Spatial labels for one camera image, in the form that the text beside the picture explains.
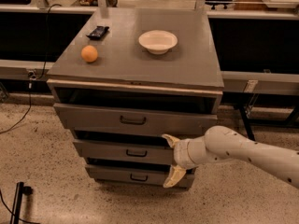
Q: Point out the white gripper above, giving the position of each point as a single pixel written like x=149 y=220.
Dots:
x=180 y=153

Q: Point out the grey drawer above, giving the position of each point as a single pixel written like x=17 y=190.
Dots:
x=123 y=152
x=131 y=121
x=126 y=175

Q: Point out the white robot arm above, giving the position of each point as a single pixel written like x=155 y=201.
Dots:
x=220 y=143

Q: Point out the grey bottom drawer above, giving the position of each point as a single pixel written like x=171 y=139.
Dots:
x=126 y=175

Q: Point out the grey drawer cabinet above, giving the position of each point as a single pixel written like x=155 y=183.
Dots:
x=187 y=79

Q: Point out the grey top drawer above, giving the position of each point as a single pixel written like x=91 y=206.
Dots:
x=131 y=121

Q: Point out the black stand leg right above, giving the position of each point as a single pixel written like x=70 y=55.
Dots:
x=245 y=120

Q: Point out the white bowl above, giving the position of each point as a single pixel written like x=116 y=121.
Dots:
x=157 y=42

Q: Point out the orange fruit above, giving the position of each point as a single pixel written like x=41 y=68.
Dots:
x=89 y=54

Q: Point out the dark snack bar wrapper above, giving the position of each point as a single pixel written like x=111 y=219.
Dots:
x=98 y=33

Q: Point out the black stand bottom left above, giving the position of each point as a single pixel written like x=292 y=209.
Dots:
x=15 y=211

